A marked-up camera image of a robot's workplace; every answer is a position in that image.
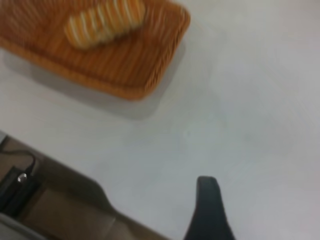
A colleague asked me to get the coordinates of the orange woven wicker basket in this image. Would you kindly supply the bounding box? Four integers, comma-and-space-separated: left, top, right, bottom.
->
0, 0, 192, 102

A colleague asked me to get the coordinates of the striped spiral bread roll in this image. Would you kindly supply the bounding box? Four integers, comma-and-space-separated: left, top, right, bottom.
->
64, 0, 146, 50

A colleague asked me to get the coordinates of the black cable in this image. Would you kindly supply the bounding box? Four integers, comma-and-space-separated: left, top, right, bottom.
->
0, 149, 36, 176

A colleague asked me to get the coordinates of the black box with silver knob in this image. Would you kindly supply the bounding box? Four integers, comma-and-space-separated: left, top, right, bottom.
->
0, 165, 42, 218

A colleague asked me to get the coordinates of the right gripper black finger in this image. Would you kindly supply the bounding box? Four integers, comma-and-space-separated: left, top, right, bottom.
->
183, 175, 237, 240

